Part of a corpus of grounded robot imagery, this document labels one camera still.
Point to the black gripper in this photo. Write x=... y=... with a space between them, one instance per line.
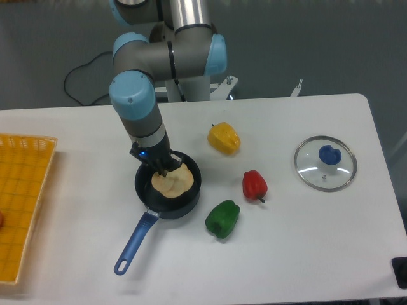
x=159 y=157

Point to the round flower-shaped bread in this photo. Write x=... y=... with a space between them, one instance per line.
x=175 y=183

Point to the dark pot with blue handle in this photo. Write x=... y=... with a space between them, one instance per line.
x=157 y=207

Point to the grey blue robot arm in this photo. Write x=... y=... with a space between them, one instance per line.
x=194 y=50

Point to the yellow bell pepper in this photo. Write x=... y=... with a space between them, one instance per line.
x=223 y=138

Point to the green bell pepper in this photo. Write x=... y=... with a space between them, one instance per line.
x=222 y=219

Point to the red bell pepper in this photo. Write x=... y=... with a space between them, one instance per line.
x=254 y=186

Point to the yellow woven basket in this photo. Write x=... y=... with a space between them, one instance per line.
x=25 y=163

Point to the glass lid with blue knob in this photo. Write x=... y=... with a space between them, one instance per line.
x=325 y=163

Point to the black device at table edge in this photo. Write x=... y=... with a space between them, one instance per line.
x=399 y=265

